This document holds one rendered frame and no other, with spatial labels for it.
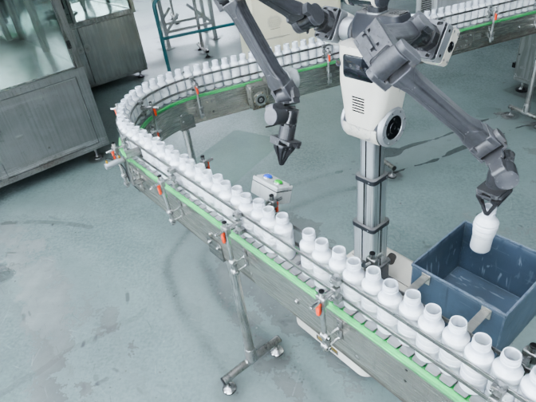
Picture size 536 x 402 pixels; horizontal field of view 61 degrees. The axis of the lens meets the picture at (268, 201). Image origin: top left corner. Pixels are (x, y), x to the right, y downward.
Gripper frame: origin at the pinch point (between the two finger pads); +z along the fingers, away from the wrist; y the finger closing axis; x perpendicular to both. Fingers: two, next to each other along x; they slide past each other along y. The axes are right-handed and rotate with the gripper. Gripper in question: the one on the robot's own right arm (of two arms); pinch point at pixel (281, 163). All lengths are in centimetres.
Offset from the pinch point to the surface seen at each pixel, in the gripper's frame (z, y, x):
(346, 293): 19, 51, -17
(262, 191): 11.8, -3.6, -3.9
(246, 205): 11.8, 5.4, -18.3
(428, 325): 13, 76, -19
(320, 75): -18, -103, 123
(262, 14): -51, -304, 232
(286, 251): 20.4, 24.4, -14.9
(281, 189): 8.6, 4.0, -1.4
